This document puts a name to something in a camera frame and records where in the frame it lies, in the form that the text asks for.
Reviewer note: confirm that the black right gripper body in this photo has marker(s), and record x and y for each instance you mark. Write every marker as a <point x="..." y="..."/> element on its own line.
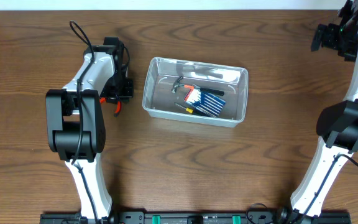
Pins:
<point x="345" y="39"/>

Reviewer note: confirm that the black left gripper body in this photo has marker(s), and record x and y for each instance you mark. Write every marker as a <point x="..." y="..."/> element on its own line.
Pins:
<point x="124" y="91"/>

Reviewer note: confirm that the red handled cutting pliers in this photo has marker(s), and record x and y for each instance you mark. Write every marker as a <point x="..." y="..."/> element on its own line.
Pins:
<point x="116" y="102"/>

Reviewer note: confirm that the claw hammer orange label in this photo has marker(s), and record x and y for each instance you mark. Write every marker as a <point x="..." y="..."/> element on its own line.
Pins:
<point x="177" y="83"/>

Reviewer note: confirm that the black yellow screwdriver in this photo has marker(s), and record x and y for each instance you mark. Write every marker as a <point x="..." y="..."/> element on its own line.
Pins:
<point x="190" y="111"/>

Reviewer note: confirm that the precision screwdriver set case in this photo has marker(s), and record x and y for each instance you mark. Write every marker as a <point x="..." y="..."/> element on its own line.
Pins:
<point x="204" y="102"/>

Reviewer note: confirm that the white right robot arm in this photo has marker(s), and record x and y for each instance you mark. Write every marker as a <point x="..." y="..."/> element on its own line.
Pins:
<point x="337" y="128"/>

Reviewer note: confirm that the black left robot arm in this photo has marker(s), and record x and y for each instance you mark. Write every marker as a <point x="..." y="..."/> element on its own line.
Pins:
<point x="76" y="130"/>

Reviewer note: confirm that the clear plastic container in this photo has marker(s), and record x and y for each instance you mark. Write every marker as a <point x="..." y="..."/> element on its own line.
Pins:
<point x="158" y="100"/>

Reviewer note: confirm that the black mounting rail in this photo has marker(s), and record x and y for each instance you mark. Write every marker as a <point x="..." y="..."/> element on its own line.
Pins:
<point x="253" y="216"/>

